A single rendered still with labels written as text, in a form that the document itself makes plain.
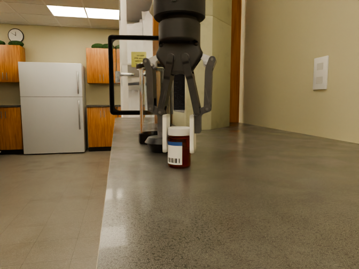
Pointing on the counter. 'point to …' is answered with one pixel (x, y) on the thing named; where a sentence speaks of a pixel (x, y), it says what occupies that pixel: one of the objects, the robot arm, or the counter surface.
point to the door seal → (111, 69)
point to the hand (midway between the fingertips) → (179, 134)
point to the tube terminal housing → (224, 110)
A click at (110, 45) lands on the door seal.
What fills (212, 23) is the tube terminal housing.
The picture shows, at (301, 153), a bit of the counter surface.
